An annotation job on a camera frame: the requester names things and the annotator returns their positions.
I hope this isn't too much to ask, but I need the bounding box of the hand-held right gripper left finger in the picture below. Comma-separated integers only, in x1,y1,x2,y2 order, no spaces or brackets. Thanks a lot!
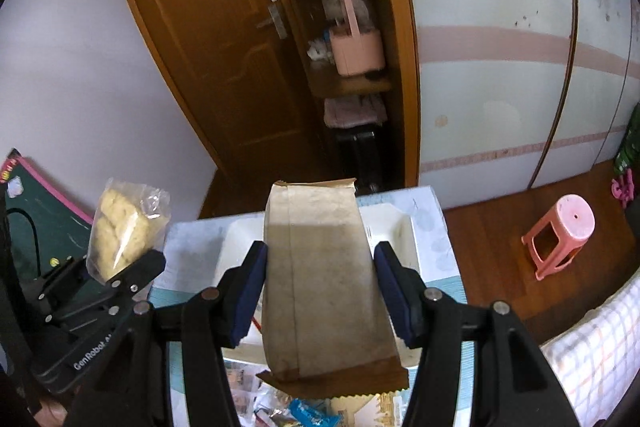
62,241,271,427

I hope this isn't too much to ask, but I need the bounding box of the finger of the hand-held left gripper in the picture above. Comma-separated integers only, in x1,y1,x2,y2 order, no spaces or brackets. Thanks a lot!
30,257,93,308
107,249,167,303

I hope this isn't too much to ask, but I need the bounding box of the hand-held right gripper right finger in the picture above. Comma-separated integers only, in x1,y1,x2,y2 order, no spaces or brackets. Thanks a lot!
372,241,608,427

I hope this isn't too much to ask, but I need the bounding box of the clear biscuit packet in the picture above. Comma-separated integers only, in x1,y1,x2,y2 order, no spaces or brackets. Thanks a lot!
86,178,172,284

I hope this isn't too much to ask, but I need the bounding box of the white plastic storage bin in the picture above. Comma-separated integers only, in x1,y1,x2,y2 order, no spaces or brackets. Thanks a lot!
217,201,422,370

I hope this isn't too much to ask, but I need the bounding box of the brown paper snack bag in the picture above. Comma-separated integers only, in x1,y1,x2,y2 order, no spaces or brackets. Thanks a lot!
256,178,411,400

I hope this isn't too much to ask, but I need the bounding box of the patterned tablecloth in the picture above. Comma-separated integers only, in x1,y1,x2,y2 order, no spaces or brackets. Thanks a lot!
150,186,476,427

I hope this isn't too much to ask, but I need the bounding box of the pile of small snack packets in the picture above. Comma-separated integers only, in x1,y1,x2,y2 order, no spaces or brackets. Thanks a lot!
222,359,301,427

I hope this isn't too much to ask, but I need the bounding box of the beige printed packet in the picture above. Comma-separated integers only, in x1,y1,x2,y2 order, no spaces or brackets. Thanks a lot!
330,389,411,427

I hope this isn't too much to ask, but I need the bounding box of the blue snack packet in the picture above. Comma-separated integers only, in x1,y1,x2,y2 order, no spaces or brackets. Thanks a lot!
289,398,336,427

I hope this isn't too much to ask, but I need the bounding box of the black suitcase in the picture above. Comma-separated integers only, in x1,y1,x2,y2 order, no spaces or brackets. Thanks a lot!
335,129,381,195

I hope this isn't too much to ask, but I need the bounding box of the pink cloth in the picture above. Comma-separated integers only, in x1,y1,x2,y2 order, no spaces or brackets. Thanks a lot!
322,96,387,130

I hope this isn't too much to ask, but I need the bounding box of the pink plastic stool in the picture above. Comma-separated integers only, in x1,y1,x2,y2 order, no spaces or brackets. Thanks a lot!
521,194,597,282

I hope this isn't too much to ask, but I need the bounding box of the checked blanket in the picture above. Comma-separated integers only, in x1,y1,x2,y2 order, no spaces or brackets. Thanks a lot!
540,277,640,427

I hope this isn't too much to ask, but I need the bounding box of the pale sliding wardrobe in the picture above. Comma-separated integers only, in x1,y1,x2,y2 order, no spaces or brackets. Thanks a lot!
390,0,640,210

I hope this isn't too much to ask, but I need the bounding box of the wooden door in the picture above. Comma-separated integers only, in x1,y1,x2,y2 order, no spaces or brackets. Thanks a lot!
106,0,323,180

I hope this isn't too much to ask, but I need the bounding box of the pink toy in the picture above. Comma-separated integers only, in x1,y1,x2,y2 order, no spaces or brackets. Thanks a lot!
611,172,640,208

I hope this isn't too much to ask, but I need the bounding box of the green bag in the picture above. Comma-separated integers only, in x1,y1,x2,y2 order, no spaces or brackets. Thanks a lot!
614,102,640,175

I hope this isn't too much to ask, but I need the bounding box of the black cable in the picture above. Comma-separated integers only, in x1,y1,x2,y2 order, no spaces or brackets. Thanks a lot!
6,207,42,280

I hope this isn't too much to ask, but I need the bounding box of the green chalkboard with pink frame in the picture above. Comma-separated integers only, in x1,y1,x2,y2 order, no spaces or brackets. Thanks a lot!
0,148,96,303

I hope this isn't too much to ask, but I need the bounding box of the pink basket with handle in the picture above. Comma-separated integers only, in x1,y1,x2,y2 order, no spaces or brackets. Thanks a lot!
327,0,387,78

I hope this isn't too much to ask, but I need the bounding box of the metal door handle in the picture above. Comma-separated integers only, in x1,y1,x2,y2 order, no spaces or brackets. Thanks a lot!
256,4,289,40

